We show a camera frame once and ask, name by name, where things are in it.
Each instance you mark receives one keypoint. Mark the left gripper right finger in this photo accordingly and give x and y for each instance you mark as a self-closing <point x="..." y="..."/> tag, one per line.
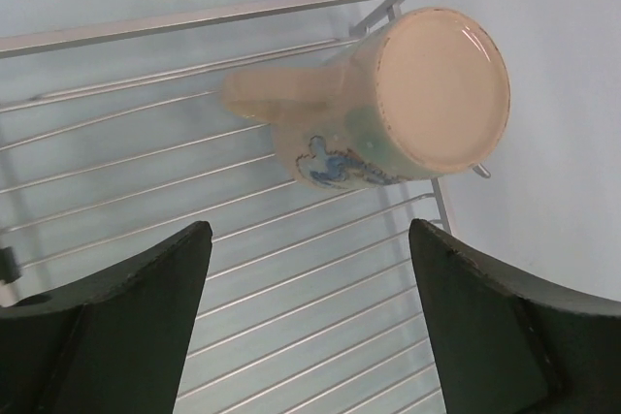
<point x="507" y="341"/>

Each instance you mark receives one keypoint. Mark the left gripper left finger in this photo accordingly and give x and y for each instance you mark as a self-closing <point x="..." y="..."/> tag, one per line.
<point x="112" y="342"/>

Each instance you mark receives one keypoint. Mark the beige printed mug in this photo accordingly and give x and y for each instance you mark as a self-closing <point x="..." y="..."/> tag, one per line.
<point x="424" y="96"/>

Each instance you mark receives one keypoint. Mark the metal wire dish rack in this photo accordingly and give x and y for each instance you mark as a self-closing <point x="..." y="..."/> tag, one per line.
<point x="113" y="138"/>

